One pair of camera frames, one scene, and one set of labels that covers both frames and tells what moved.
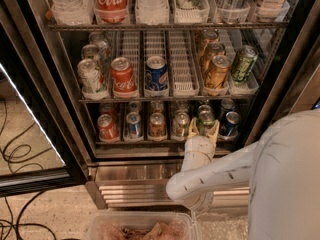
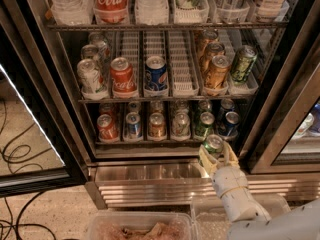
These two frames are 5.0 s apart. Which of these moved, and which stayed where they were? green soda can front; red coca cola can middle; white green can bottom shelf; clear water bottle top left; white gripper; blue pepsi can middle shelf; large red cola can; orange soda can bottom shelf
Moved: white gripper; green soda can front
Stayed: white green can bottom shelf; clear water bottle top left; red coca cola can middle; blue pepsi can middle shelf; large red cola can; orange soda can bottom shelf
